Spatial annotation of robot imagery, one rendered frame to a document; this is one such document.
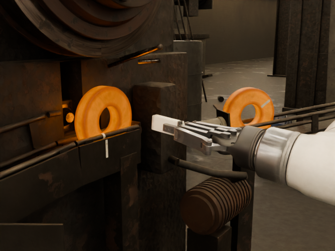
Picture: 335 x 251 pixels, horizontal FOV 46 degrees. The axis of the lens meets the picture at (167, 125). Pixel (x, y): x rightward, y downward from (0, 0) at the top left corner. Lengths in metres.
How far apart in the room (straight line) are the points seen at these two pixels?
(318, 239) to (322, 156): 1.42
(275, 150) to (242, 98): 0.48
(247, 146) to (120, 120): 0.36
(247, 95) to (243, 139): 0.45
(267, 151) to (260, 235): 1.35
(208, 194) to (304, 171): 0.45
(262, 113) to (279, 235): 0.96
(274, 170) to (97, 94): 0.41
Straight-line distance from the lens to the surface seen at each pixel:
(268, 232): 2.01
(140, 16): 0.90
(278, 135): 0.65
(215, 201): 1.02
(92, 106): 0.85
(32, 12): 0.73
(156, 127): 0.79
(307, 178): 0.62
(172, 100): 1.03
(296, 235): 2.02
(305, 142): 0.64
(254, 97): 1.12
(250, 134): 0.67
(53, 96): 0.88
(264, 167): 0.65
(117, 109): 0.90
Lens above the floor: 0.92
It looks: 13 degrees down
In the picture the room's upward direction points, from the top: straight up
